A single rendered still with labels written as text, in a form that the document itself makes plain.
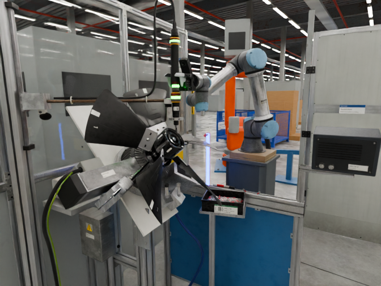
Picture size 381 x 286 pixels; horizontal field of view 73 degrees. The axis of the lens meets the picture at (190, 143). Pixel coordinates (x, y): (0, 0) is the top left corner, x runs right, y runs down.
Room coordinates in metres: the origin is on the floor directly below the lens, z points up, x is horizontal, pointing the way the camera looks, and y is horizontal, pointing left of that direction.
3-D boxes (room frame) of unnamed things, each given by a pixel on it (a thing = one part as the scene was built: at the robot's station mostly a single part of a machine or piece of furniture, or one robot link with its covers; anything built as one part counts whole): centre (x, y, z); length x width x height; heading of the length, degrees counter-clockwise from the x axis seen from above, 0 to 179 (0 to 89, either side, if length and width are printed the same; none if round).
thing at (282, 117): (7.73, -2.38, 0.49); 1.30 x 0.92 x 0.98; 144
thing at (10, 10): (1.15, 0.74, 1.48); 0.05 x 0.03 x 0.62; 5
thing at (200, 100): (1.46, -0.06, 1.38); 0.11 x 0.08 x 0.11; 20
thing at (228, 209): (1.30, -0.18, 0.85); 0.22 x 0.17 x 0.07; 75
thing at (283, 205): (1.47, -0.20, 0.82); 0.90 x 0.04 x 0.08; 60
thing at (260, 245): (1.47, -0.20, 0.45); 0.82 x 0.02 x 0.66; 60
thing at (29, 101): (1.16, 0.69, 1.39); 0.10 x 0.07 x 0.09; 95
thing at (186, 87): (1.31, 0.01, 1.47); 0.12 x 0.08 x 0.09; 150
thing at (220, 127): (8.29, -1.53, 0.49); 1.27 x 0.88 x 0.98; 144
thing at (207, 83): (1.44, -0.07, 1.48); 0.11 x 0.08 x 0.09; 150
